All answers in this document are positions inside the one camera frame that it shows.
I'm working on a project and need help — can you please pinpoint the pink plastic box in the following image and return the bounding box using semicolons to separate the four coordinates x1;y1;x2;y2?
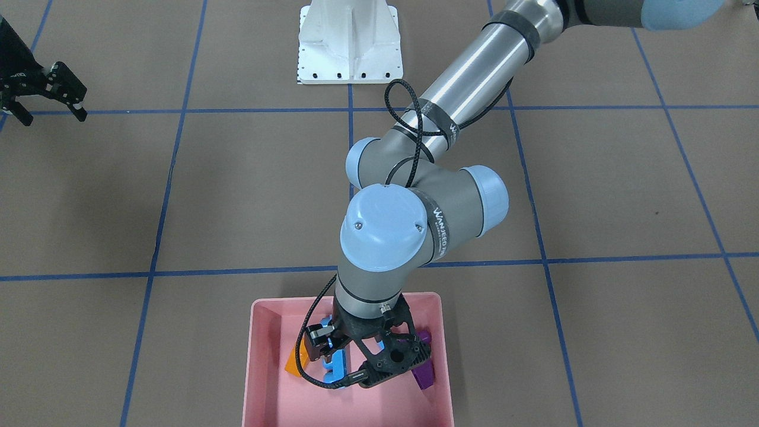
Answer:
243;292;454;426

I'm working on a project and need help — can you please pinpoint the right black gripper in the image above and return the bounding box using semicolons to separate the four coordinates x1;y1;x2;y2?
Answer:
1;17;88;127

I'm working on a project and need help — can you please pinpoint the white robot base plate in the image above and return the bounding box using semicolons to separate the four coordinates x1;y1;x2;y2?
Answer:
296;1;404;85

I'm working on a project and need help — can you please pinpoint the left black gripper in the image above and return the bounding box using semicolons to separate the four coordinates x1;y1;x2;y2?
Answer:
331;295;432;388

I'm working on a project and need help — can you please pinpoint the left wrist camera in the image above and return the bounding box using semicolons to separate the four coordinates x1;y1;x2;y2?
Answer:
304;321;350;361

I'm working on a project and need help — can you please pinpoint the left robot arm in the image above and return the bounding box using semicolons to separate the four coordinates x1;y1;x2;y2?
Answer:
298;1;723;389

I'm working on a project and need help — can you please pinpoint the purple block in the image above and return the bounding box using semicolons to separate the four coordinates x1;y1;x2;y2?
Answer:
412;330;435;391

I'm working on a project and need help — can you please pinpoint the orange block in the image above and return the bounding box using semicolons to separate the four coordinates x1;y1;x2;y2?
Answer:
284;342;311;377

